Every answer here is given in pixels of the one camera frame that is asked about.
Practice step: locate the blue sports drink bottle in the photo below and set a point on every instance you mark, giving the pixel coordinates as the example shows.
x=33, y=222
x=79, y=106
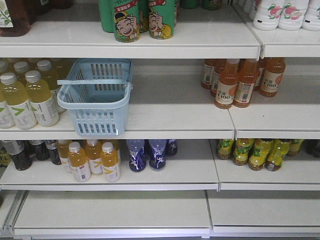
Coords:
x=171, y=148
x=157, y=160
x=137, y=162

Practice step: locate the light blue plastic basket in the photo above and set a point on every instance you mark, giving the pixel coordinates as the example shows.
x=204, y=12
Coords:
x=96, y=94

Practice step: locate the white upper shelf board right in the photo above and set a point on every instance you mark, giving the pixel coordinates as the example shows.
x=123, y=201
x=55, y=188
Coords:
x=300, y=43

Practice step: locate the orange C100 juice bottle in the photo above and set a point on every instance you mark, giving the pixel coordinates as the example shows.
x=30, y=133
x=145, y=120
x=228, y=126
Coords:
x=274, y=70
x=227, y=85

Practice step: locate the orange vitamin drink bottle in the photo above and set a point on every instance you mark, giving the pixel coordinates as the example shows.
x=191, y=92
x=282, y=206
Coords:
x=110, y=162
x=63, y=149
x=93, y=149
x=79, y=162

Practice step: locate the white peach drink bottle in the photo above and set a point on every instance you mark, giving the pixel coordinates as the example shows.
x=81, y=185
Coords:
x=268, y=14
x=292, y=15
x=311, y=19

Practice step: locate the coke bottle red label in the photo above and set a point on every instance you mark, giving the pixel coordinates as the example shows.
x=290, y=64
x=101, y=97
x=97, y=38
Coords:
x=313, y=147

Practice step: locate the pale yellow drink bottle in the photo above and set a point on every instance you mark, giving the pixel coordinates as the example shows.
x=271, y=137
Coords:
x=6, y=119
x=17, y=101
x=41, y=99
x=50, y=75

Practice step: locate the white middle shelf board left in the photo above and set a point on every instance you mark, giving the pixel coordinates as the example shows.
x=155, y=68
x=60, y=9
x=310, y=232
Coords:
x=192, y=168

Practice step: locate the brown tea bottle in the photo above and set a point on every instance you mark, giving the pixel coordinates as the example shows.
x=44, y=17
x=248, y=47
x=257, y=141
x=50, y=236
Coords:
x=15, y=17

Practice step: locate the green cartoon drink can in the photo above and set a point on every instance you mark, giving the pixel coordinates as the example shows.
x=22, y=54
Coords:
x=161, y=18
x=126, y=20

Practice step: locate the white top shelf board left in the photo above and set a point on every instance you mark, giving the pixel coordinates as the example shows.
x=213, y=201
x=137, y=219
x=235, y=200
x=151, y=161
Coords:
x=174, y=107

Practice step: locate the white upper shelf board left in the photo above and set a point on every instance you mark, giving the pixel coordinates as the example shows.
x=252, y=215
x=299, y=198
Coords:
x=77, y=32

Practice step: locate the white top shelf board right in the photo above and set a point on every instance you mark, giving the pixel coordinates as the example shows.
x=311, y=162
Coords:
x=294, y=113

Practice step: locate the white bottom shelf board right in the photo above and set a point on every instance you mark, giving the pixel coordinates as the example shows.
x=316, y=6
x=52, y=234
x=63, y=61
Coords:
x=264, y=213

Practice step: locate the orange juice bottle barcode side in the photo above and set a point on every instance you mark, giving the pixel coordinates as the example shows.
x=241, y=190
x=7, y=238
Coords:
x=248, y=75

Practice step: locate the yellow green tea bottle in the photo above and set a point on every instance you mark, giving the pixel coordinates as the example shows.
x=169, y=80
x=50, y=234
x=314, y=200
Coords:
x=295, y=147
x=241, y=151
x=224, y=148
x=261, y=148
x=276, y=156

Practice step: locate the dark soy sauce bottle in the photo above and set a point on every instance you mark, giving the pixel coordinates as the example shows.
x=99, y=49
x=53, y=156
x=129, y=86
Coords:
x=40, y=149
x=52, y=148
x=16, y=149

